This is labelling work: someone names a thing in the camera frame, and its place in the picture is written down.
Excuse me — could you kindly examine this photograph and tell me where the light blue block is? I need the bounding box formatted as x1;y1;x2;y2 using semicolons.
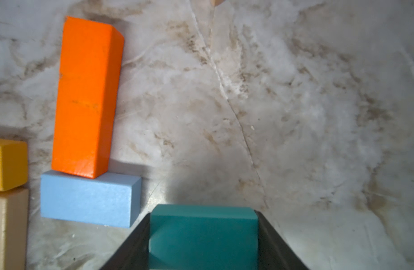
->
40;171;142;228

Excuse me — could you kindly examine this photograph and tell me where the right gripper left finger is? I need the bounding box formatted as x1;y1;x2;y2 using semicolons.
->
100;213;151;270

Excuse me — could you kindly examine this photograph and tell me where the amber block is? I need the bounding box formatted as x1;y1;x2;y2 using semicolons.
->
0;138;28;191

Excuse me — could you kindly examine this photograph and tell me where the natural wood long block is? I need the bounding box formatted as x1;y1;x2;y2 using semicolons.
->
0;187;29;270

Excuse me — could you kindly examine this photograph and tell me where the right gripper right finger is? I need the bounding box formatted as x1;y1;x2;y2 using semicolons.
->
256;211;308;270

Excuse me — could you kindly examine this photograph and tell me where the orange block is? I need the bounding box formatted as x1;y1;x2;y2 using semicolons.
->
51;16;124;179

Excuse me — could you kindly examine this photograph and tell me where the teal small block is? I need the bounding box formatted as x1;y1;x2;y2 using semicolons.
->
148;204;259;270

